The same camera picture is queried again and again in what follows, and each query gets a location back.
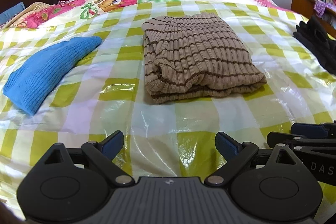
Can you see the yellow floral pillow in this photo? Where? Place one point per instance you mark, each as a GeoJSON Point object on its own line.
{"type": "Point", "coordinates": [29, 15]}

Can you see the green checked plastic sheet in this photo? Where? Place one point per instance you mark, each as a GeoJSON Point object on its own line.
{"type": "Point", "coordinates": [183, 119]}

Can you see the blue knit garment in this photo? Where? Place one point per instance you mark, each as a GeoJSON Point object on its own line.
{"type": "Point", "coordinates": [44, 71]}

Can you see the beige brown-striped knit sweater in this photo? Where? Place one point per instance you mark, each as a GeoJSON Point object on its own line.
{"type": "Point", "coordinates": [197, 56]}

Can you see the wooden desk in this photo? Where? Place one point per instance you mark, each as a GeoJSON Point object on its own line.
{"type": "Point", "coordinates": [302, 2]}

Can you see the blue pillow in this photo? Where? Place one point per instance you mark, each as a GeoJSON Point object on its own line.
{"type": "Point", "coordinates": [11, 12]}

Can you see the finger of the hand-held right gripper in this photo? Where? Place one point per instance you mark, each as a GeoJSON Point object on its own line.
{"type": "Point", "coordinates": [312, 144]}
{"type": "Point", "coordinates": [309, 130]}

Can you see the cartoon print quilt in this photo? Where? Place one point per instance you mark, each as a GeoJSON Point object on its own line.
{"type": "Point", "coordinates": [115, 2]}

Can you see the purple floral cloth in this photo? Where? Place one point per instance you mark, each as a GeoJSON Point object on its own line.
{"type": "Point", "coordinates": [320, 7]}

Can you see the black garment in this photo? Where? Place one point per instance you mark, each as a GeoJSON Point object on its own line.
{"type": "Point", "coordinates": [320, 40]}

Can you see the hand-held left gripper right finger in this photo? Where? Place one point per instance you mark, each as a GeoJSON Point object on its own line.
{"type": "Point", "coordinates": [226, 145]}

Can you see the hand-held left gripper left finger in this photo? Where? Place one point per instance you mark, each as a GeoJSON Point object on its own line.
{"type": "Point", "coordinates": [113, 143]}

